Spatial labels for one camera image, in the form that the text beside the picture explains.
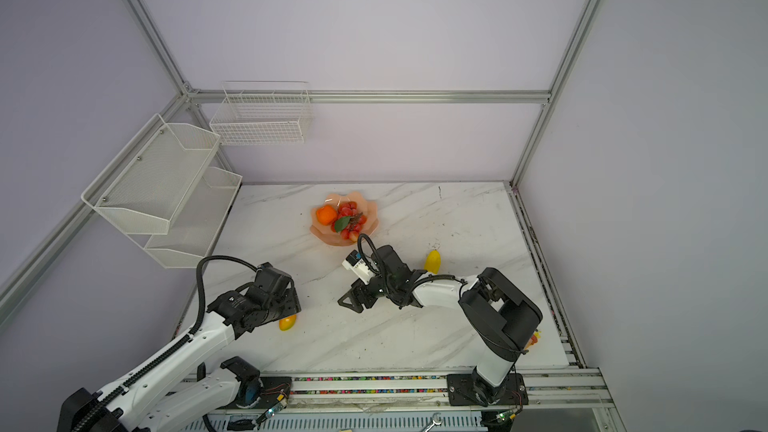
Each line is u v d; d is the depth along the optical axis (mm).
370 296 766
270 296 623
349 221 990
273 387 737
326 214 1016
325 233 1014
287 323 820
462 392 731
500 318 461
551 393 748
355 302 750
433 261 944
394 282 699
